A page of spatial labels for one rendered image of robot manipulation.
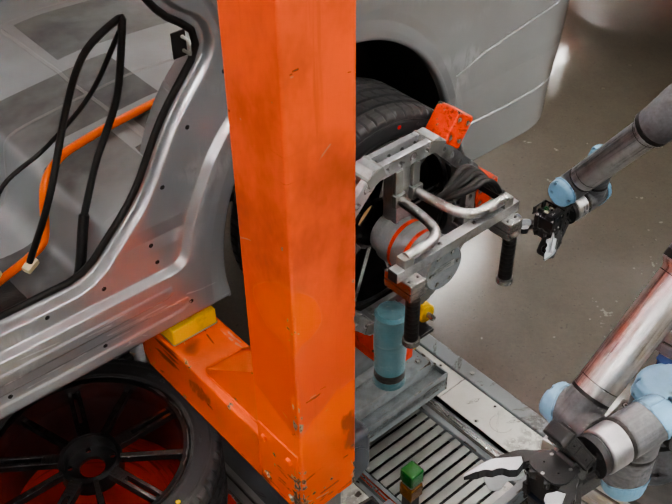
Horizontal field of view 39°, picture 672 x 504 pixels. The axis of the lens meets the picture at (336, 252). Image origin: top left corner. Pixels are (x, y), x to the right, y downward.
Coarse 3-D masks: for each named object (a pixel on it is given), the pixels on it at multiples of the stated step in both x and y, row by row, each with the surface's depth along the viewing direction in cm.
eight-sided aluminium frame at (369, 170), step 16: (400, 144) 231; (416, 144) 231; (432, 144) 232; (368, 160) 225; (384, 160) 225; (400, 160) 227; (416, 160) 231; (448, 160) 241; (464, 160) 245; (368, 176) 222; (384, 176) 225; (368, 192) 225; (448, 224) 265; (368, 320) 252
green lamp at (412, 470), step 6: (414, 462) 214; (402, 468) 213; (408, 468) 212; (414, 468) 212; (420, 468) 212; (402, 474) 213; (408, 474) 211; (414, 474) 211; (420, 474) 212; (402, 480) 214; (408, 480) 212; (414, 480) 211; (420, 480) 213; (408, 486) 213; (414, 486) 213
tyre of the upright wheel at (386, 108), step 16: (368, 80) 248; (368, 96) 237; (384, 96) 240; (400, 96) 242; (368, 112) 231; (384, 112) 231; (400, 112) 233; (416, 112) 236; (432, 112) 242; (368, 128) 227; (384, 128) 231; (400, 128) 235; (416, 128) 239; (368, 144) 229; (448, 176) 260; (240, 256) 246; (368, 304) 264
